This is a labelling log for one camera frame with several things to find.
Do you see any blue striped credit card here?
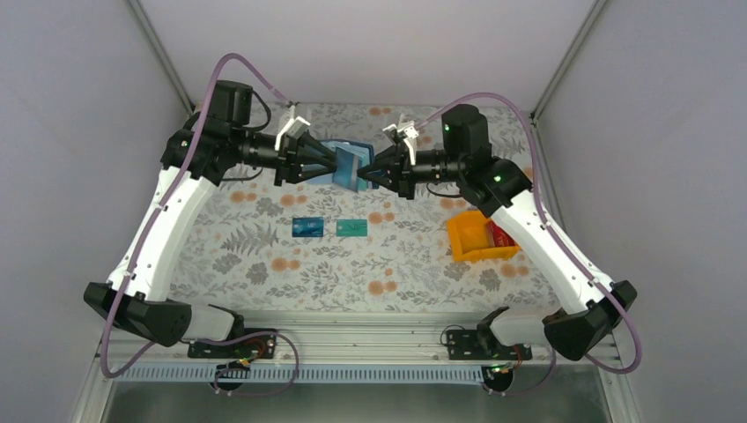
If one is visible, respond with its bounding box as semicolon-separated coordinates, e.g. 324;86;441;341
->
333;148;366;192

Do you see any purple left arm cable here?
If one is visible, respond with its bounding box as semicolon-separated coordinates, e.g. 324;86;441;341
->
99;53;290;380

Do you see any blue leather card holder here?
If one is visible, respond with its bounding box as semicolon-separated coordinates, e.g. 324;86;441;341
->
307;138;379;192

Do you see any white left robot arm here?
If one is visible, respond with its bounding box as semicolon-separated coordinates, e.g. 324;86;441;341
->
84;80;337;357

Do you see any teal credit card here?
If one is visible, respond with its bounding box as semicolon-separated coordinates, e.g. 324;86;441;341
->
336;219;368;237

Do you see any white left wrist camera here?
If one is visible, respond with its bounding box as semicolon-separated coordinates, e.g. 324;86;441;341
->
274;104;310;152

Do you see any yellow plastic bin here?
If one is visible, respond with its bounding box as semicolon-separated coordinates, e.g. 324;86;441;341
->
446;210;521;263

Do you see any dark blue credit card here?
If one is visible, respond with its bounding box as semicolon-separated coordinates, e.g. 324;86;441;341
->
292;217;324;238

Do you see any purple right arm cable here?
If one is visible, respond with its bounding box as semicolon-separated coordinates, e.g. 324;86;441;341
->
410;92;643;375

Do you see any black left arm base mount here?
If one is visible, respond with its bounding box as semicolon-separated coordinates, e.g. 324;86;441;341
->
188;311;277;362

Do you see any floral table cloth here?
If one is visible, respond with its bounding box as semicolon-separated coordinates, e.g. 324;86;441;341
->
166;101;570;314

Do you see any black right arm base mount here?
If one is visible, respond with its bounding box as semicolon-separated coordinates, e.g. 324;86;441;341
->
440;323;533;361

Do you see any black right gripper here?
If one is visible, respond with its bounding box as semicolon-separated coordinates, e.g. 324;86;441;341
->
356;144;464;201

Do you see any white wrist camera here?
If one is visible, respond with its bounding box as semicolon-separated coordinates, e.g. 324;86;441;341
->
274;104;310;152
381;114;419;166

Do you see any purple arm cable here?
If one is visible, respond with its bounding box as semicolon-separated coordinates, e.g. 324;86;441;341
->
99;53;290;380
410;92;643;375

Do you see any aluminium rail base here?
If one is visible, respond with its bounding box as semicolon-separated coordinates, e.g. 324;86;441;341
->
116;309;621;384

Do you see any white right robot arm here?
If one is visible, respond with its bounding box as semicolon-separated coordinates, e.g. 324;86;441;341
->
358;104;637;360

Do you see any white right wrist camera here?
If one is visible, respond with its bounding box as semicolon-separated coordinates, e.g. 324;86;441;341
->
381;114;419;166

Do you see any red item in bin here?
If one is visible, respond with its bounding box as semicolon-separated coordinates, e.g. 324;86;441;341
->
488;222;516;248

